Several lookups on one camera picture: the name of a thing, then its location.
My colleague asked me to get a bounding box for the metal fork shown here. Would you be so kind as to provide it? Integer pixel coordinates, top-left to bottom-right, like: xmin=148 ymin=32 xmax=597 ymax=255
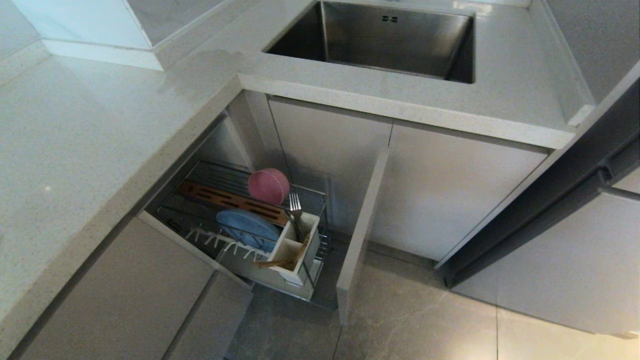
xmin=287 ymin=192 xmax=305 ymax=242

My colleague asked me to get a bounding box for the pink speckled bowl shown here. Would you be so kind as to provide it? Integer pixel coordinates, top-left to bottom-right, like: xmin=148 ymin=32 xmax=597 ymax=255
xmin=247 ymin=168 xmax=291 ymax=206

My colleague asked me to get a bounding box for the beige pull-out cabinet front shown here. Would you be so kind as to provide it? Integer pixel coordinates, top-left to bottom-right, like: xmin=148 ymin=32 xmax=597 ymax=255
xmin=336 ymin=146 xmax=391 ymax=326

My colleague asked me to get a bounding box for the blue round plate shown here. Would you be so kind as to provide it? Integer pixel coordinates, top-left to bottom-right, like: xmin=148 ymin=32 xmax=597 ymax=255
xmin=216 ymin=209 xmax=282 ymax=253

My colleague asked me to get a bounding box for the narrow beige cabinet door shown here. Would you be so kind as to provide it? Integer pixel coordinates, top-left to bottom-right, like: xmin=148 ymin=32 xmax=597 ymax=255
xmin=268 ymin=97 xmax=393 ymax=236

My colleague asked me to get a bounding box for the white two-compartment cutlery holder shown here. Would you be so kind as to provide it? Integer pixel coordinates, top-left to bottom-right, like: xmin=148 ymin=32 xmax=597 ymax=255
xmin=267 ymin=212 xmax=322 ymax=287

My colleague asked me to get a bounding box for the chopsticks bundle in holder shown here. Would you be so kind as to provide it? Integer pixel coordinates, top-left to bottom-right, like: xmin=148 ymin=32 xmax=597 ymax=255
xmin=292 ymin=234 xmax=311 ymax=273

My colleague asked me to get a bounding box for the brown slotted wooden board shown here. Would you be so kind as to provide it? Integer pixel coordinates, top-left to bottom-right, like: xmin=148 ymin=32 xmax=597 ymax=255
xmin=177 ymin=180 xmax=289 ymax=226

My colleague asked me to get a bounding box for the white drip tray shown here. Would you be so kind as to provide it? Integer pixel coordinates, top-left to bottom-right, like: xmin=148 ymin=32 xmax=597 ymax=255
xmin=215 ymin=240 xmax=323 ymax=302

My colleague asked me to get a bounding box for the wide beige cabinet door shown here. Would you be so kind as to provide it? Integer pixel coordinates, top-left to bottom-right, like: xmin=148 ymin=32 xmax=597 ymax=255
xmin=369 ymin=122 xmax=549 ymax=262

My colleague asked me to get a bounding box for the stainless steel sink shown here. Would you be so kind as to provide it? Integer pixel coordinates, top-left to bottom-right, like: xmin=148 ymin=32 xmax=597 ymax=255
xmin=263 ymin=0 xmax=475 ymax=85

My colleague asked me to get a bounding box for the small beige drawer front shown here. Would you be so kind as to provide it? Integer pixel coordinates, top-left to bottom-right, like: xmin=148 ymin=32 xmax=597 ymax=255
xmin=164 ymin=271 xmax=254 ymax=360

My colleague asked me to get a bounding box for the large beige drawer front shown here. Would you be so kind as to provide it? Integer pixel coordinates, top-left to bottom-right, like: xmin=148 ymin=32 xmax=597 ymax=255
xmin=19 ymin=216 xmax=217 ymax=360

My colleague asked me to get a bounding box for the white appliance front panel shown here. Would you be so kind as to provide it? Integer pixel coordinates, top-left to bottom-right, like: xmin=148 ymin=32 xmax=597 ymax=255
xmin=451 ymin=167 xmax=640 ymax=341

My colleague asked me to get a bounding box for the chrome wire pull-out rack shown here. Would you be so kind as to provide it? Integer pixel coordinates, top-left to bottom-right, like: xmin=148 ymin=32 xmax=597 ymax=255
xmin=157 ymin=159 xmax=333 ymax=306

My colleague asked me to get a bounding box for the dark grey door frame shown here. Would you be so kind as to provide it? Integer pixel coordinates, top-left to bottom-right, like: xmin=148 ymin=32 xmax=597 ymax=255
xmin=434 ymin=75 xmax=640 ymax=289

